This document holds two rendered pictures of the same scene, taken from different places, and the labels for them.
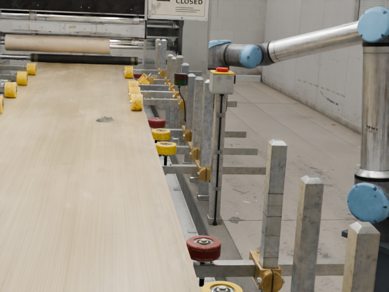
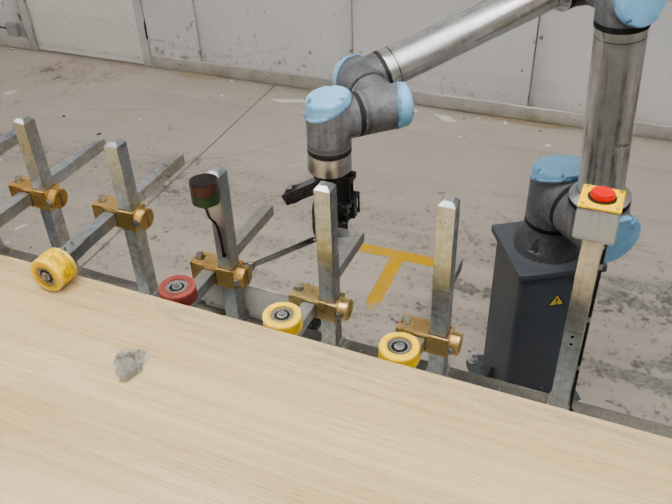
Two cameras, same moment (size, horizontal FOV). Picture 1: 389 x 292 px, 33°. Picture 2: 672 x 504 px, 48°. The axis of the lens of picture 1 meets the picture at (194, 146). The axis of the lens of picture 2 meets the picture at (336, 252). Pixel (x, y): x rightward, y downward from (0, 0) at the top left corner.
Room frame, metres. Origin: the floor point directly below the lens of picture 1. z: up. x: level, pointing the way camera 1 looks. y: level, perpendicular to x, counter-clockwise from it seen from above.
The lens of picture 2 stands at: (1.93, 1.05, 1.92)
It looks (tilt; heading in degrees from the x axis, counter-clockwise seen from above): 37 degrees down; 302
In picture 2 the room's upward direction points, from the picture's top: 2 degrees counter-clockwise
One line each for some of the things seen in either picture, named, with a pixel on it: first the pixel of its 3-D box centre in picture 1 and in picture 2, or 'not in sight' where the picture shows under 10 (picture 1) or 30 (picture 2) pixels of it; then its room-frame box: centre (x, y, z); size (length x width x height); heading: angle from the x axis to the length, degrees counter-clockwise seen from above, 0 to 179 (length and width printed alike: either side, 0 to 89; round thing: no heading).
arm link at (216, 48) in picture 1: (219, 54); (329, 122); (2.66, -0.09, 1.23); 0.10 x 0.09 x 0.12; 52
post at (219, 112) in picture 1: (217, 159); (575, 328); (2.12, -0.08, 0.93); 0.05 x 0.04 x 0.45; 8
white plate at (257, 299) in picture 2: not in sight; (250, 300); (2.84, 0.00, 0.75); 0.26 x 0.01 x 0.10; 8
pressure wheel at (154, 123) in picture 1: (156, 130); (180, 304); (2.89, 0.18, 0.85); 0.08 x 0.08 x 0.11
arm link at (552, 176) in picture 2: not in sight; (558, 191); (2.35, -0.76, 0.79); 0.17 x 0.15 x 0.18; 142
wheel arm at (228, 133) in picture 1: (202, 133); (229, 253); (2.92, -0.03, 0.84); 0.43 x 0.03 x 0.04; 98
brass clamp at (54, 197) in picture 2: (178, 95); (38, 193); (3.39, 0.10, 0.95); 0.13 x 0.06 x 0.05; 8
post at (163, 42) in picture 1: (162, 75); not in sight; (4.36, 0.24, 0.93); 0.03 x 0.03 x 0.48; 8
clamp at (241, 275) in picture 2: (187, 133); (221, 271); (2.89, 0.03, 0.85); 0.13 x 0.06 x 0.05; 8
